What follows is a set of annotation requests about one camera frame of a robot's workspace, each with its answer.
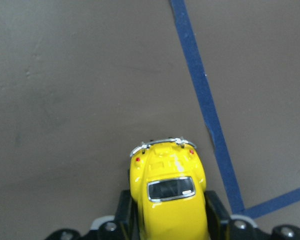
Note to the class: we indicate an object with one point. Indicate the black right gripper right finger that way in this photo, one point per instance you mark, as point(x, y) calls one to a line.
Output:
point(218, 218)

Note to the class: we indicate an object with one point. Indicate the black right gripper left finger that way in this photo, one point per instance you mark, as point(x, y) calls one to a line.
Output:
point(126, 219)

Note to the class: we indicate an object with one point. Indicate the yellow toy beetle car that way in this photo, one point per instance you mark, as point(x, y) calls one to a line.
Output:
point(168, 183)

